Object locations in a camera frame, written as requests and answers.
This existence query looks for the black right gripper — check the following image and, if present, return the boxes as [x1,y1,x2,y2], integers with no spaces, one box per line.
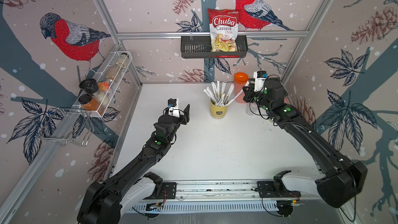
[241,85,272,114]

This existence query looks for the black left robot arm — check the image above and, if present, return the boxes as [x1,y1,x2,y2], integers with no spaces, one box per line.
[77,106,190,224]

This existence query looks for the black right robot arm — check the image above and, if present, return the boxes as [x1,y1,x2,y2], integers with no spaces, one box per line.
[243,78,368,208]

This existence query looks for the bundle wrapped straws in cup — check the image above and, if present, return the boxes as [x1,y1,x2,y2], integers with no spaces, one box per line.
[204,80,235,106]

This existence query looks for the pink tray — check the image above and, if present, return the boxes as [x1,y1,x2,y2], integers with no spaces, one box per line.
[234,81,249,103]

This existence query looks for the orange bowl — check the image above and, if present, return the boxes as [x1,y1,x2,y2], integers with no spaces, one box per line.
[234,72,249,84]

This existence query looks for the yellow straw cup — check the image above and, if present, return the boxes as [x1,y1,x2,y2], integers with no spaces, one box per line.
[210,100,228,119]

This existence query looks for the Chuba cassava chips bag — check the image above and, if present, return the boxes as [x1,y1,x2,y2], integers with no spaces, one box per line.
[208,9,239,52]

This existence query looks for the orange spice jar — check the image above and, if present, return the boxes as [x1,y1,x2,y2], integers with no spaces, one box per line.
[78,94,104,113]

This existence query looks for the black lid spice jar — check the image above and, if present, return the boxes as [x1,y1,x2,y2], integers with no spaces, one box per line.
[79,78,99,94]

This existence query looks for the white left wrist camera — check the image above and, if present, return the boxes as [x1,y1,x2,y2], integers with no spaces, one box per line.
[167,98,180,118]

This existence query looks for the white wire spice rack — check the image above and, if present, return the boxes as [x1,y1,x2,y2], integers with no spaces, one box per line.
[62,51,132,118]

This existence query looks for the black wall basket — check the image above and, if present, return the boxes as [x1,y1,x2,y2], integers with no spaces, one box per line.
[180,36,248,59]

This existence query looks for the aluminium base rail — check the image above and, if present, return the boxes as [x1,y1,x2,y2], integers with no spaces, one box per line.
[123,179,319,218]

